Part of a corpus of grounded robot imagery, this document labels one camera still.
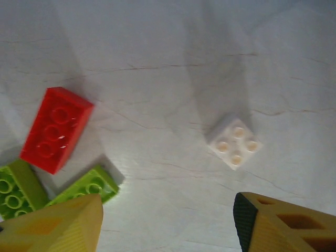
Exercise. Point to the thick lime green lego brick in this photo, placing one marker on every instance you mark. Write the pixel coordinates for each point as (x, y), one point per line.
(18, 189)

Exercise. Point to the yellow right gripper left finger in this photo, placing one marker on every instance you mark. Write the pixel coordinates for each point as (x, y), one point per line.
(52, 228)

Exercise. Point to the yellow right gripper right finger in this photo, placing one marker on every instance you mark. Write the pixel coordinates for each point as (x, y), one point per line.
(267, 231)

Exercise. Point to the square white lego brick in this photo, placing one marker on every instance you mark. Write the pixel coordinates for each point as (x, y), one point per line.
(236, 144)

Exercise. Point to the red lego brick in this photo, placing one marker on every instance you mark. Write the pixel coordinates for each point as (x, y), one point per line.
(55, 131)

